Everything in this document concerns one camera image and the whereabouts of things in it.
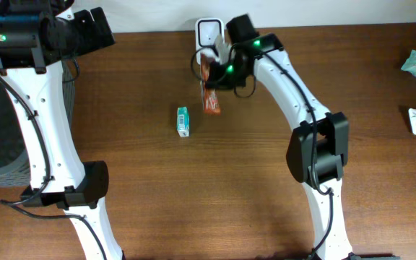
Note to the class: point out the dark grey plastic basket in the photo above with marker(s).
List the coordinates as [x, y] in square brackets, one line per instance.
[39, 134]

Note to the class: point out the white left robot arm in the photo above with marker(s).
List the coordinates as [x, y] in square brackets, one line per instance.
[36, 37]

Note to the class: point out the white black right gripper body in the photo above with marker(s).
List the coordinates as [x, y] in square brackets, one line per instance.
[223, 70]

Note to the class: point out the white barcode scanner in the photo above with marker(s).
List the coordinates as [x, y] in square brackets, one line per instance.
[208, 33]

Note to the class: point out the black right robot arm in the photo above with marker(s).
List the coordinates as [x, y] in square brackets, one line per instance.
[318, 146]

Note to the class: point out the brown chocolate bar wrapper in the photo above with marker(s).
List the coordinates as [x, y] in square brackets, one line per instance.
[210, 100]

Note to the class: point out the small teal packet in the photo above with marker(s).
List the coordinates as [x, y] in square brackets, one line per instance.
[183, 122]

